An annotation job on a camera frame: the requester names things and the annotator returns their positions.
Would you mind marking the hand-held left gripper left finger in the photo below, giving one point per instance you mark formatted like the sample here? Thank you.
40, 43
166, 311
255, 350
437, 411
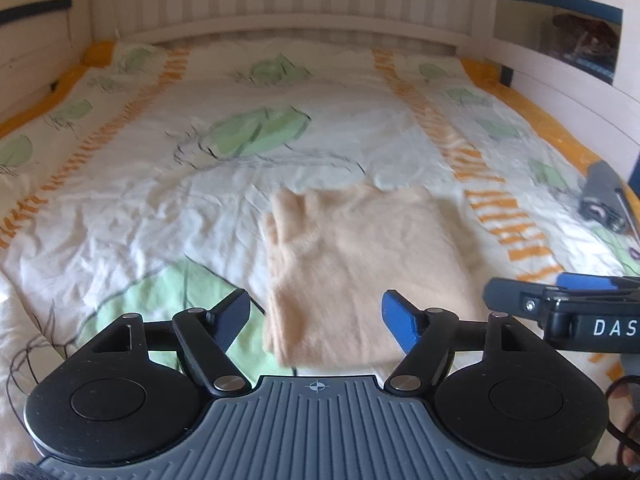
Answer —
232, 317

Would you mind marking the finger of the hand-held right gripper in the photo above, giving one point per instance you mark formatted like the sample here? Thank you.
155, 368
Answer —
590, 282
515, 297

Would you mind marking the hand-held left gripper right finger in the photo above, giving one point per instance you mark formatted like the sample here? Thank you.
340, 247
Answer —
400, 320

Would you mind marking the cream butterfly print sweater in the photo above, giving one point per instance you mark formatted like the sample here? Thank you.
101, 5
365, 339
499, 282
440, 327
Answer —
350, 260

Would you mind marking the leaf print white blanket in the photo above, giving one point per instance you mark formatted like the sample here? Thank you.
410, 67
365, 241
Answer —
350, 110

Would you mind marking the brown fuzzy object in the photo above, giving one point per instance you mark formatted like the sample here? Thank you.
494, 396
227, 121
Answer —
582, 32

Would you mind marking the white bed frame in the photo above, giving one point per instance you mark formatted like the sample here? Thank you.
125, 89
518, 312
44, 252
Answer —
300, 0

